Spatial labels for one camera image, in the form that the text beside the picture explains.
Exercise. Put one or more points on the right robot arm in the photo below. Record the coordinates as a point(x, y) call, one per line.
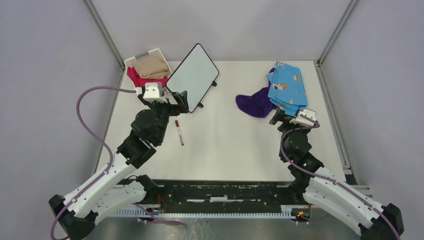
point(319, 186)

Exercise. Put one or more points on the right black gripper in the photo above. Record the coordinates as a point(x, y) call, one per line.
point(280, 116)

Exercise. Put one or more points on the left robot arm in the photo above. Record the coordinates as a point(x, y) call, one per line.
point(81, 210)

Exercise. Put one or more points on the white plastic basket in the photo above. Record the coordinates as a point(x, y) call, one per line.
point(156, 53)

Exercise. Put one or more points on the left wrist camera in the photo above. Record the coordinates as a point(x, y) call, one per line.
point(154, 92)

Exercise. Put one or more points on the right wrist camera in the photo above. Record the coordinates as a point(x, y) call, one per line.
point(304, 117)

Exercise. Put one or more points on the black framed whiteboard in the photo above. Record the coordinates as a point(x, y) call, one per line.
point(195, 75)

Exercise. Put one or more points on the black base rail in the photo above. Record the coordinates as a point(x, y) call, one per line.
point(228, 199)

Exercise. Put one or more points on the beige folded cloth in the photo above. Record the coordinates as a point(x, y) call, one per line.
point(151, 68)

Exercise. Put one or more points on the blue patterned cloth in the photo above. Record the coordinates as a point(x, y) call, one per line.
point(287, 89)

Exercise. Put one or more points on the magenta cloth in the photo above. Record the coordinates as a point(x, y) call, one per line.
point(141, 82)

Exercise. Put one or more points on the purple cloth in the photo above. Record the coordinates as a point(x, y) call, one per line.
point(257, 105)

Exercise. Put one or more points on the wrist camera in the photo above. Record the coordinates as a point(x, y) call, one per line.
point(304, 117)
point(154, 92)

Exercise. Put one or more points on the white red whiteboard marker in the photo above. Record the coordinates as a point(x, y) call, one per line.
point(179, 132)

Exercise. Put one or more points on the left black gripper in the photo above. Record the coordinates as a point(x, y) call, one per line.
point(182, 106)

